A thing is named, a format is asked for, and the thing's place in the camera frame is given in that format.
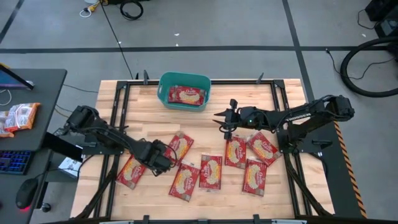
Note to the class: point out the red popcorn bag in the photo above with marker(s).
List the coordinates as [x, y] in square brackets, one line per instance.
[186, 96]
[263, 149]
[182, 146]
[183, 182]
[211, 171]
[235, 152]
[129, 172]
[255, 177]

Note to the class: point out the black caster wheel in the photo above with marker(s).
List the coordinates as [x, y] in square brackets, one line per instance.
[45, 207]

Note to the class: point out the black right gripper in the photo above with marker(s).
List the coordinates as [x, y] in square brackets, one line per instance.
[237, 119]

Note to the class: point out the black computer mouse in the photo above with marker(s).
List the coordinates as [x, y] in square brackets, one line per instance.
[26, 193]

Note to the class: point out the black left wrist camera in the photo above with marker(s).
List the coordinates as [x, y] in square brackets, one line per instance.
[149, 151]

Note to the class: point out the orange white snack bag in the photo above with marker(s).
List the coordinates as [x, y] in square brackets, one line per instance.
[21, 116]
[3, 129]

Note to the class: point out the black rectangular box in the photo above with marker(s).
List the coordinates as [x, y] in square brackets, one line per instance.
[62, 146]

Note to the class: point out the black aluminium table frame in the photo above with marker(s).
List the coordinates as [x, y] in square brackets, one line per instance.
[242, 82]

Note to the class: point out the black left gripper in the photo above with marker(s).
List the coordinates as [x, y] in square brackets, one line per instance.
[161, 165]

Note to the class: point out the black desk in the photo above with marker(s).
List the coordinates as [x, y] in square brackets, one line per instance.
[46, 93]

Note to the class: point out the black equipment case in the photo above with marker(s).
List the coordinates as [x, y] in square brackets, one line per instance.
[387, 25]

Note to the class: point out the backlit black keyboard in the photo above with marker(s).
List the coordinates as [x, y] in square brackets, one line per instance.
[15, 161]

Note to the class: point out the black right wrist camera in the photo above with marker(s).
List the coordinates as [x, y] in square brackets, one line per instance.
[256, 116]

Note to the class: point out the computer monitor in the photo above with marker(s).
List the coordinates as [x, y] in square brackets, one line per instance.
[12, 79]

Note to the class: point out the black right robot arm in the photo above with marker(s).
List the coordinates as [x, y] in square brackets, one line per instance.
[339, 107]

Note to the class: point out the black platform with hazard stripe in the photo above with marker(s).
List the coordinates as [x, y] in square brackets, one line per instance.
[339, 174]

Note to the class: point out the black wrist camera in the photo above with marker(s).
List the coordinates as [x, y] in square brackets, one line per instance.
[256, 116]
[149, 151]

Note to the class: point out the white printed box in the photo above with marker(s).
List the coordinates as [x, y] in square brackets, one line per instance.
[70, 166]

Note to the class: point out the teal plastic basket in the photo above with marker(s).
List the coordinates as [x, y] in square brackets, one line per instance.
[183, 77]

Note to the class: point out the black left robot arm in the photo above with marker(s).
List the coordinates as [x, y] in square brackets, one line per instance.
[102, 133]

